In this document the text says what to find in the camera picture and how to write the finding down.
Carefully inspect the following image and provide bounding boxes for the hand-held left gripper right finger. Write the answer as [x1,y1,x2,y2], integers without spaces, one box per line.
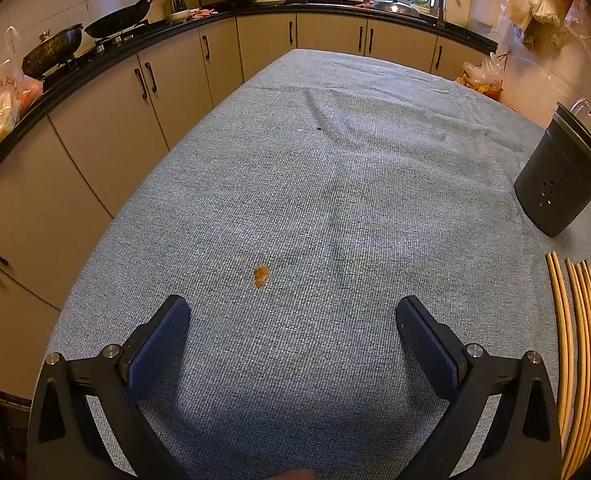
[395,295,562,480]

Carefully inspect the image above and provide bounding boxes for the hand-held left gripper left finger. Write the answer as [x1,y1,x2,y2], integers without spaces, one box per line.
[26,294,192,480]

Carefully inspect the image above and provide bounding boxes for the row of bamboo chopsticks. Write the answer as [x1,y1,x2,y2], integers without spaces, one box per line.
[545,251,591,480]

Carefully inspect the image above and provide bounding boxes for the black utensil holder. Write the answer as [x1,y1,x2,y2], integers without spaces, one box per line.
[514,101,591,237]

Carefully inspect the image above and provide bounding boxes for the blue tablecloth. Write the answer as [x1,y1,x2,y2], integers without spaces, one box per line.
[45,49,591,480]

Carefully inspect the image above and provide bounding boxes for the beige base cabinets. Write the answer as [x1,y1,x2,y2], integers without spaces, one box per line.
[0,12,491,411]

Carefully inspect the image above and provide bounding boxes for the bagged bin on floor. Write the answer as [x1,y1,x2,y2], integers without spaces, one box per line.
[455,52,506,101]

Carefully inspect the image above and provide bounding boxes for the gas stove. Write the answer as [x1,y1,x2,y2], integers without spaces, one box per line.
[40,20,151,86]

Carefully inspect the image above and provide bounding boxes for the wok with glass lid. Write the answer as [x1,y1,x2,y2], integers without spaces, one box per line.
[22,23,84,80]

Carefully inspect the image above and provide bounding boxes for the black wok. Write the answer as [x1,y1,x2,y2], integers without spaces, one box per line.
[84,0,176,39]

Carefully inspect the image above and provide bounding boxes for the steel wok lid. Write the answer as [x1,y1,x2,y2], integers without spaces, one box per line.
[372,0,421,17]

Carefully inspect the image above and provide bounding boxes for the black kitchen countertop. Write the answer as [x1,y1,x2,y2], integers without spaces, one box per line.
[0,2,499,196]

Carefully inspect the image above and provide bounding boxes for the white hanging plastic bags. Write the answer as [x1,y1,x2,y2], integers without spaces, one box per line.
[505,0,569,51]

